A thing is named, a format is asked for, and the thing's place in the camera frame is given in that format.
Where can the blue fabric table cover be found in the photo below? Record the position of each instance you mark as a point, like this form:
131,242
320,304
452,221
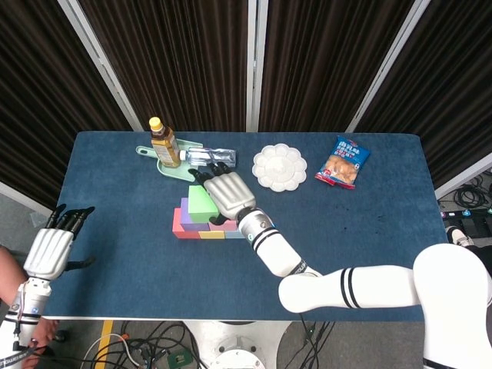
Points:
153,276

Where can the green circuit board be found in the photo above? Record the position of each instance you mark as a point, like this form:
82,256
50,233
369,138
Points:
178,359

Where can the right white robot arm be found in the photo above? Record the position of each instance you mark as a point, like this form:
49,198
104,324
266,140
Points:
346,284

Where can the mint green cutting board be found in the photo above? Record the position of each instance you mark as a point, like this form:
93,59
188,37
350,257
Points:
177,173

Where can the blue red snack bag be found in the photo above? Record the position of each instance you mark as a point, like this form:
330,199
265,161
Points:
342,165

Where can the yellow foam cube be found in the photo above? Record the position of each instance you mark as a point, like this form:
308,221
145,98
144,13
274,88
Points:
211,235

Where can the red foam cube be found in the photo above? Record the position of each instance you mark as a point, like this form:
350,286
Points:
177,228

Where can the pink foam cube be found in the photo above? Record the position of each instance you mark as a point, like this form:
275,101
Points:
227,226

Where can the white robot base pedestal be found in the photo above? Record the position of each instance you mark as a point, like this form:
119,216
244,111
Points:
238,342

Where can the white sneaker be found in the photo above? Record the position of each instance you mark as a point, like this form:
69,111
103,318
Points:
459,235

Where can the white flower-shaped paint palette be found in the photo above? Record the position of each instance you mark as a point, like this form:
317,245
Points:
278,167

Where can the yellow floor tape strip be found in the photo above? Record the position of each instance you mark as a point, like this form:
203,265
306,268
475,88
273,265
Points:
104,346

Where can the light blue foam cube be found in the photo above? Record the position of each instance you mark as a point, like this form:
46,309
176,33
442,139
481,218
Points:
232,234

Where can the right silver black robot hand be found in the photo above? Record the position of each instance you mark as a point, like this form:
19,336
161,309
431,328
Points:
230,194

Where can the clear plastic water bottle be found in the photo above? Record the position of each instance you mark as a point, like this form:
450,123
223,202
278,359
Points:
211,155

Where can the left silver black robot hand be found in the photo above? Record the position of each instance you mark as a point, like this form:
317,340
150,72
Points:
50,246

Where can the purple foam cube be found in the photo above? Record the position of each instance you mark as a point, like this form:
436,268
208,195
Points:
185,215

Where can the tea bottle with yellow cap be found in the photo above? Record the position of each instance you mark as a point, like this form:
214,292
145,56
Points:
165,150

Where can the green foam cube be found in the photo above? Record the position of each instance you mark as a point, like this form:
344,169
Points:
200,203

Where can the dark folding screen panel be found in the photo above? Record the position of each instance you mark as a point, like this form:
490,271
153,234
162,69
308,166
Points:
326,57
442,96
173,57
38,96

